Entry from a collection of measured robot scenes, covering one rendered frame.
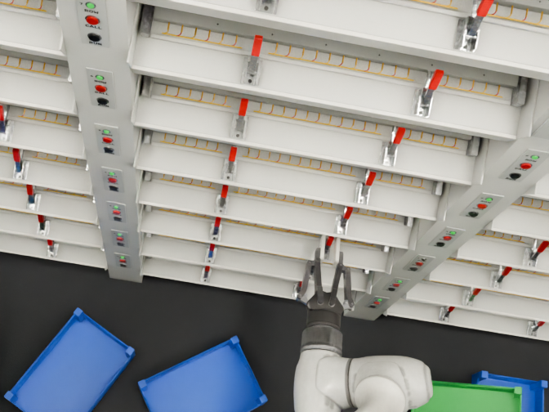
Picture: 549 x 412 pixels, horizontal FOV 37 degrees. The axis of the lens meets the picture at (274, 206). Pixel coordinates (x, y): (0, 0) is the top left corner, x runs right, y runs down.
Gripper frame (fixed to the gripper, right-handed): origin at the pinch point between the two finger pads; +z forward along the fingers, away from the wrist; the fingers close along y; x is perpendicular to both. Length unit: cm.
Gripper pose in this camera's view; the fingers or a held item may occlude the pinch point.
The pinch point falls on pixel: (329, 249)
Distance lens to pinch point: 190.3
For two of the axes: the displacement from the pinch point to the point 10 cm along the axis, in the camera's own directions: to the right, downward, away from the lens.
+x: 1.6, -4.9, -8.6
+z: 1.0, -8.5, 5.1
